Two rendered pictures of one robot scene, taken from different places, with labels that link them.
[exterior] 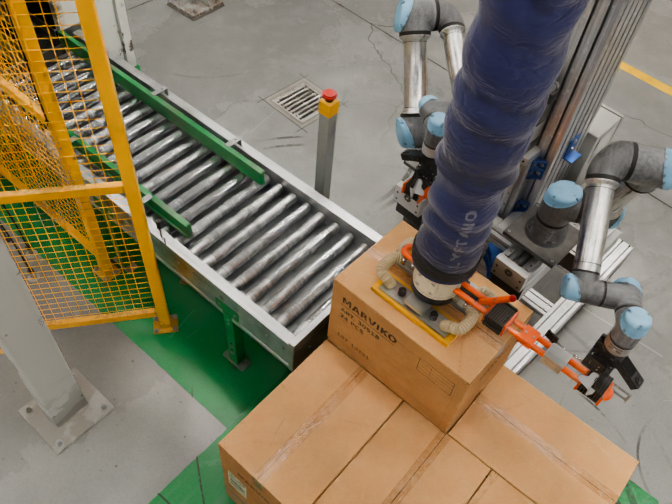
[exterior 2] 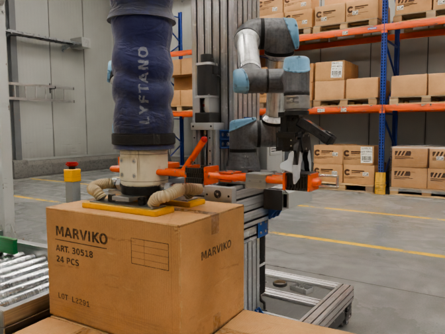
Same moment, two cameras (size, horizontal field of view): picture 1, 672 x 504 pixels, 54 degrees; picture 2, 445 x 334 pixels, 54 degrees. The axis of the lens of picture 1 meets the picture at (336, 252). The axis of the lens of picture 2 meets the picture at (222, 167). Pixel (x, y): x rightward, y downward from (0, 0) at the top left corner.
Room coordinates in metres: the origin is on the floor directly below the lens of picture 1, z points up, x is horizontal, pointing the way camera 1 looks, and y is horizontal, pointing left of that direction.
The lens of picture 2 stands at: (-0.24, -0.46, 1.23)
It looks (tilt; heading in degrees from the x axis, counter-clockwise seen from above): 5 degrees down; 353
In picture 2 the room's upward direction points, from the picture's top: straight up
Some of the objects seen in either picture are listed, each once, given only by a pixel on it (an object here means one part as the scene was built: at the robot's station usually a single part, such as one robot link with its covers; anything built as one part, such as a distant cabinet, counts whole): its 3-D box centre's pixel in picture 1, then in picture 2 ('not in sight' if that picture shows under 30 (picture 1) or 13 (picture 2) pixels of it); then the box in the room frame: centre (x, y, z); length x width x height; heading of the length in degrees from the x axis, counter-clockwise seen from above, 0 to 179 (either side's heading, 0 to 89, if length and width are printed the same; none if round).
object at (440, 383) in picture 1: (423, 324); (146, 259); (1.37, -0.36, 0.75); 0.60 x 0.40 x 0.40; 53
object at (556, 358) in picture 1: (556, 358); (259, 179); (1.09, -0.73, 1.07); 0.07 x 0.07 x 0.04; 52
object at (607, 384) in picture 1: (593, 386); (300, 181); (1.00, -0.83, 1.07); 0.08 x 0.07 x 0.05; 52
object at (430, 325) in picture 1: (417, 305); (126, 203); (1.30, -0.30, 0.97); 0.34 x 0.10 x 0.05; 52
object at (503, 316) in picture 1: (500, 316); (201, 173); (1.22, -0.56, 1.08); 0.10 x 0.08 x 0.06; 142
